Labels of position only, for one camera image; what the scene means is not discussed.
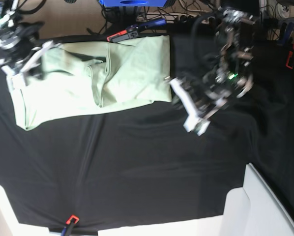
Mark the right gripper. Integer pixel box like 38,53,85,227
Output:
0,40,59,90

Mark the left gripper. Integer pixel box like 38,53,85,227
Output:
165,73,238,136

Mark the light green T-shirt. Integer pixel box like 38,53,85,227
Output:
10,36,172,131

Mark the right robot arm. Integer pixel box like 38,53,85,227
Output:
0,0,59,92

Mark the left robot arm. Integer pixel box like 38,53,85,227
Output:
169,0,260,136

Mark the black table cloth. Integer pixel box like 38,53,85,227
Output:
0,43,294,231

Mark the red black clamp right edge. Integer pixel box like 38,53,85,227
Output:
285,44,294,69

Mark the red black clamp top centre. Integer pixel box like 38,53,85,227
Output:
106,18,166,43

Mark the red blue clamp bottom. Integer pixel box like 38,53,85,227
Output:
60,215,80,236

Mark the blue clamp handle right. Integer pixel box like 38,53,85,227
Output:
277,22,294,46

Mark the white table frame right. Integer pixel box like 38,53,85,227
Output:
219,163,294,236

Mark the white table frame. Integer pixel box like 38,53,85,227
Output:
0,185,27,236
219,163,294,236

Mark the white table frame left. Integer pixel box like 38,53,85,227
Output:
0,185,27,236

